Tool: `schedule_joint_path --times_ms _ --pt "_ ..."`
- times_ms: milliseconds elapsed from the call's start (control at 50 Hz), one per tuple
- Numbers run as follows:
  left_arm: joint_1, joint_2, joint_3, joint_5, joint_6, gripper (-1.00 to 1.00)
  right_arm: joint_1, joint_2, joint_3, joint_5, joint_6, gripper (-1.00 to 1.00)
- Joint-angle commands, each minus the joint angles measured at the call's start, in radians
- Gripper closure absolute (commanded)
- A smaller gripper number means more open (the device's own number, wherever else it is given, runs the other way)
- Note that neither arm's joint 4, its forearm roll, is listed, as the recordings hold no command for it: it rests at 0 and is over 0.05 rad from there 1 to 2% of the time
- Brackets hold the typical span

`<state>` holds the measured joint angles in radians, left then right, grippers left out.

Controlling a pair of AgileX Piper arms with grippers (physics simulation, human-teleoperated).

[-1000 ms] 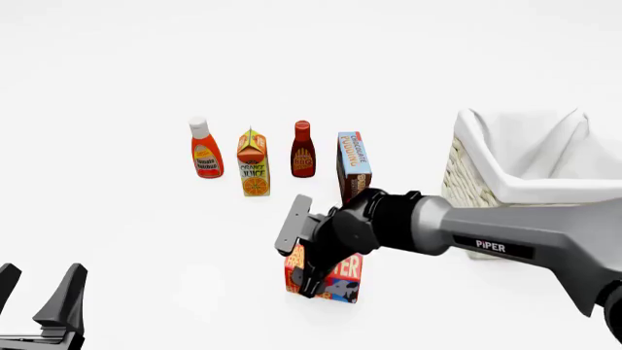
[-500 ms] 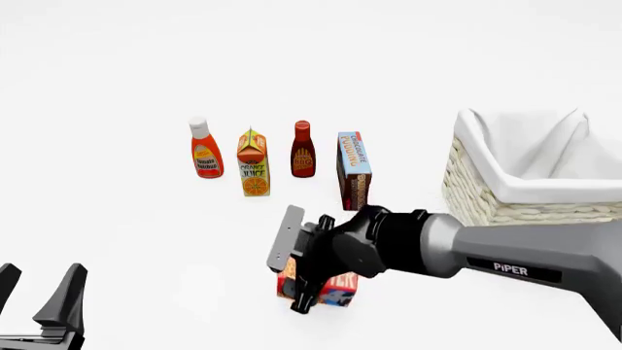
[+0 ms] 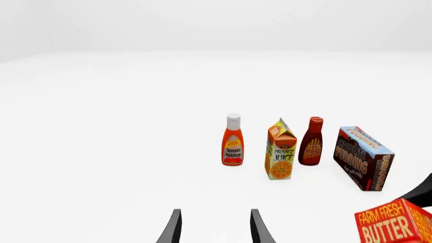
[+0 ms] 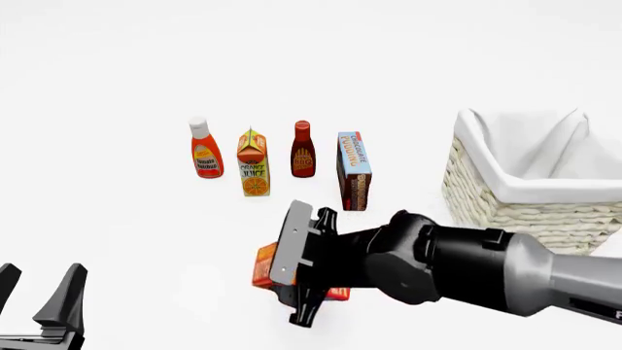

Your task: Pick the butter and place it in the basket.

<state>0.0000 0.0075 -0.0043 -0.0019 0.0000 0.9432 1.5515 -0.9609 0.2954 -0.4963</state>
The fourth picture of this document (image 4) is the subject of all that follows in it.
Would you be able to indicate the chocolate pudding box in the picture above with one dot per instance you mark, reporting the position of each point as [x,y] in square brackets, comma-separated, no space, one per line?
[355,171]

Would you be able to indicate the dark red BBQ sauce bottle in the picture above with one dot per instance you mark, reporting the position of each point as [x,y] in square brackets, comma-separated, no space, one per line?
[303,156]

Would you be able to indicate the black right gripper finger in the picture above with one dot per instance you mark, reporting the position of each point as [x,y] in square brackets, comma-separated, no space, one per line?
[327,220]
[306,308]

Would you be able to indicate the red ketchup bottle white cap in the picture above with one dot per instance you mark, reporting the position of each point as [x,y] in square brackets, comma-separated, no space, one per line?
[207,160]

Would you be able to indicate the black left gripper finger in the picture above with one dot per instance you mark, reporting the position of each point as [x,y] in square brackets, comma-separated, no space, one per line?
[8,282]
[68,306]

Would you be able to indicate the white lined wicker basket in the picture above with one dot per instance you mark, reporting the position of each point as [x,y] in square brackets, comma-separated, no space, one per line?
[529,222]

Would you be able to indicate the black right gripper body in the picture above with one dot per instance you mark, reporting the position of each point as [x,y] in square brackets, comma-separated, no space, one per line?
[321,262]

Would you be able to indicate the grey and black right robot arm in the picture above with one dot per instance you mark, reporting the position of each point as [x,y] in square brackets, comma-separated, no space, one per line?
[486,270]

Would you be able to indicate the orange red butter box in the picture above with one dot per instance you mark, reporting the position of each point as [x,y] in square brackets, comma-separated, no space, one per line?
[263,266]

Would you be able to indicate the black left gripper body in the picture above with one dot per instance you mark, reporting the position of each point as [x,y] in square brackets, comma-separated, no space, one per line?
[39,341]

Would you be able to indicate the orange juice carton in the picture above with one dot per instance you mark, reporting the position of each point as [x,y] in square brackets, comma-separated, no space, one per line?
[253,171]

